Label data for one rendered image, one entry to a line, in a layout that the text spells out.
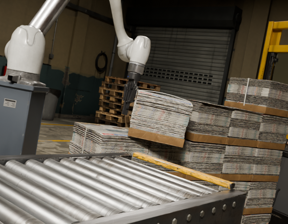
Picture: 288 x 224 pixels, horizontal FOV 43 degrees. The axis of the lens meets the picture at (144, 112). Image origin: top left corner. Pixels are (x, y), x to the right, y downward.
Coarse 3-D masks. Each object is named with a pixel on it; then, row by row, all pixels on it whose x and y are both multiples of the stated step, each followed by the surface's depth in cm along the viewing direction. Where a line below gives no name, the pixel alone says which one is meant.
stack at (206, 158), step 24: (72, 144) 204; (96, 144) 181; (120, 144) 183; (144, 144) 191; (168, 144) 200; (192, 144) 210; (216, 144) 221; (168, 168) 202; (192, 168) 213; (216, 168) 223; (240, 168) 235
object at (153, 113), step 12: (144, 96) 179; (156, 96) 180; (144, 108) 182; (156, 108) 181; (168, 108) 180; (180, 108) 180; (192, 108) 180; (132, 120) 182; (144, 120) 182; (156, 120) 182; (168, 120) 181; (180, 120) 182; (156, 132) 182; (168, 132) 183; (180, 132) 183
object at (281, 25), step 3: (279, 21) 305; (282, 21) 303; (285, 21) 300; (273, 24) 309; (276, 24) 307; (279, 24) 305; (282, 24) 302; (285, 24) 300; (273, 27) 309; (276, 27) 307; (279, 27) 304; (282, 27) 302; (285, 27) 299
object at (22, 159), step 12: (0, 156) 107; (12, 156) 110; (24, 156) 113; (36, 156) 116; (48, 156) 119; (60, 156) 122; (72, 156) 126; (84, 156) 129; (96, 156) 133; (108, 156) 138; (120, 156) 143
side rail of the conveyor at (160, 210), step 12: (216, 192) 111; (228, 192) 114; (240, 192) 117; (168, 204) 90; (180, 204) 92; (192, 204) 94; (204, 204) 96; (216, 204) 102; (228, 204) 108; (240, 204) 115; (108, 216) 74; (120, 216) 75; (132, 216) 77; (144, 216) 78; (156, 216) 80; (168, 216) 83; (180, 216) 88; (192, 216) 92; (204, 216) 97; (216, 216) 103; (228, 216) 110; (240, 216) 117
